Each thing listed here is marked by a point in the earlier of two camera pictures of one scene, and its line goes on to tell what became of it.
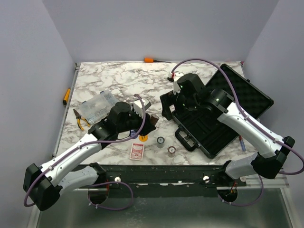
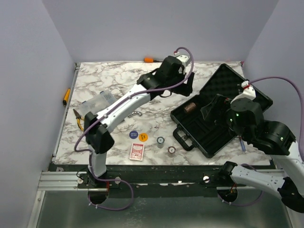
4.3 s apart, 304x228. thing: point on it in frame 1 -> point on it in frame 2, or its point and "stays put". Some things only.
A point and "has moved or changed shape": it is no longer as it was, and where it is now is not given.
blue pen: (242, 142) stays put
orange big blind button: (144, 138) stays put
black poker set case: (202, 129) stays put
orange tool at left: (64, 101) stays put
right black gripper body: (185, 104) -> (237, 128)
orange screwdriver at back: (149, 60) stays put
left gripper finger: (148, 127) -> (185, 89)
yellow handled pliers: (78, 118) stays put
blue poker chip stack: (160, 141) stays put
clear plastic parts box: (97, 109) stays put
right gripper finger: (167, 99) -> (219, 103)
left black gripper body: (135, 122) -> (179, 78)
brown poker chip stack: (154, 119) has moved or changed shape
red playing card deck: (137, 151) stays put
